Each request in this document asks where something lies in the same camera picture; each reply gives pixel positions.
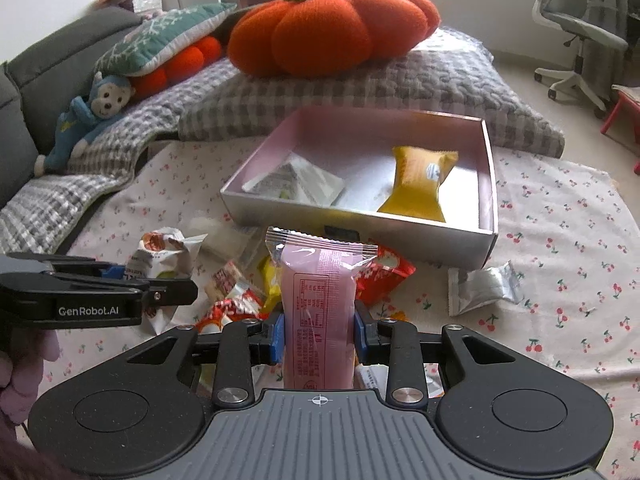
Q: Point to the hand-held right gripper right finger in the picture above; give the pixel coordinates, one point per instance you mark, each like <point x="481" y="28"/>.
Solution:
<point x="358" y="342"/>

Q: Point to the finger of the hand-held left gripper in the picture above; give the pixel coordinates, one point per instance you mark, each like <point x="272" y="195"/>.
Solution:
<point x="112" y="272"/>
<point x="172" y="292"/>

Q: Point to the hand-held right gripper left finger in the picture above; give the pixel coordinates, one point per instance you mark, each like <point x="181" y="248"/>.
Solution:
<point x="277" y="340"/>

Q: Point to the pink snack packet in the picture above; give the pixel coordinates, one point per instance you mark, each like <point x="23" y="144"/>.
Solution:
<point x="315" y="300"/>

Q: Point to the pink cardboard box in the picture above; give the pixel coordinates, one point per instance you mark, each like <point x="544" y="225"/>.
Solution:
<point x="425" y="245"/>

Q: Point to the crumpled white snack packet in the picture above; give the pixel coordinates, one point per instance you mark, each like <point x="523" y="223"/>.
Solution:
<point x="165" y="255"/>

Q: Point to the red white snack packet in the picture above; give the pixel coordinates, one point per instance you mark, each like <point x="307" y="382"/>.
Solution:
<point x="225" y="277"/>
<point x="230" y="312"/>

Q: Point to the yellow snack packet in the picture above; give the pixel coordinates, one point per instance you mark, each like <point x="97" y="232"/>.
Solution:
<point x="415" y="185"/>
<point x="270" y="280"/>

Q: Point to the clear plastic wrapper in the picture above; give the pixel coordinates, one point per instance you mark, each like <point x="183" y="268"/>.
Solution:
<point x="220" y="232"/>

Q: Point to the white printed snack packet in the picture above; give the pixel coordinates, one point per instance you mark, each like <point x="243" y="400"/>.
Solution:
<point x="300" y="180"/>
<point x="434" y="385"/>

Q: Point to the silver foil packet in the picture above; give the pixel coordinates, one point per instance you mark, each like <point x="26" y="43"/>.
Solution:
<point x="480" y="287"/>

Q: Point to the blue monkey plush toy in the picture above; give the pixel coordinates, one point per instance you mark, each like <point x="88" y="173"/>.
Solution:
<point x="107" y="100"/>

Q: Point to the cherry print sheet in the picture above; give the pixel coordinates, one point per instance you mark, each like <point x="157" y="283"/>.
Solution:
<point x="550" y="240"/>

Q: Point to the small orange pumpkin cushion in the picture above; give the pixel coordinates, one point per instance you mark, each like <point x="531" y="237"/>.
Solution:
<point x="187" y="57"/>

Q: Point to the grey sofa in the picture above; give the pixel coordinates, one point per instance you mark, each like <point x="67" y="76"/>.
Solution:
<point x="50" y="45"/>

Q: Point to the teal leaf print pillow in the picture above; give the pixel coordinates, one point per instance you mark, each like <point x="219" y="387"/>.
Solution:
<point x="160" y="40"/>

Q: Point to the grey checked blanket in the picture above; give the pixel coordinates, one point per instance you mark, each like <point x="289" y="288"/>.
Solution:
<point x="350" y="90"/>

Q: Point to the large orange pumpkin cushion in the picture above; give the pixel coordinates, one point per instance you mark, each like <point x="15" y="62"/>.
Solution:
<point x="325" y="30"/>

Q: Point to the red stool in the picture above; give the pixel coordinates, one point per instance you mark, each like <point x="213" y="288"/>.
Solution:
<point x="622" y="110"/>

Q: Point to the white office chair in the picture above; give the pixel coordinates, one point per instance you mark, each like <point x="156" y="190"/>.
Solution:
<point x="580" y="25"/>

